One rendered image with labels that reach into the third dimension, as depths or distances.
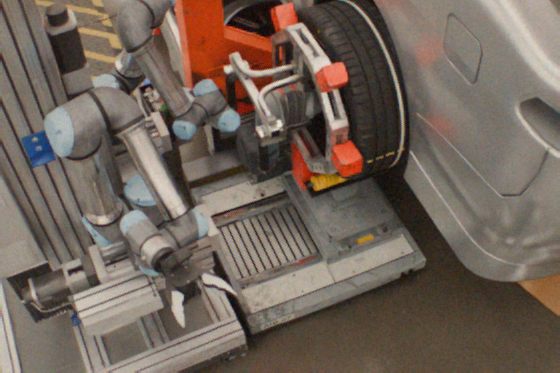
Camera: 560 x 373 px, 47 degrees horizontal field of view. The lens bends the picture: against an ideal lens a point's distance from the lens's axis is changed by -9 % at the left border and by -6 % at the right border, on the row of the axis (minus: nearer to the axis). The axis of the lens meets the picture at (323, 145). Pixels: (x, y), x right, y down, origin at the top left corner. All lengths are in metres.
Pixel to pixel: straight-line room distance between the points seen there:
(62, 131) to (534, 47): 1.15
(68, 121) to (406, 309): 1.80
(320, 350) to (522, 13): 1.73
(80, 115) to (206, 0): 1.05
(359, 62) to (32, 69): 1.06
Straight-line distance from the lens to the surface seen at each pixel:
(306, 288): 2.92
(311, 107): 2.45
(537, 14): 1.66
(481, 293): 3.09
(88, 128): 1.71
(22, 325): 2.90
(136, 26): 2.06
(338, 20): 2.34
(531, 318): 3.09
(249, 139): 2.99
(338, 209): 2.97
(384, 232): 2.98
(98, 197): 1.91
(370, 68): 2.26
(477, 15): 1.73
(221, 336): 2.66
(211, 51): 2.78
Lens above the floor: 2.60
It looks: 48 degrees down
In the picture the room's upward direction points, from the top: 2 degrees clockwise
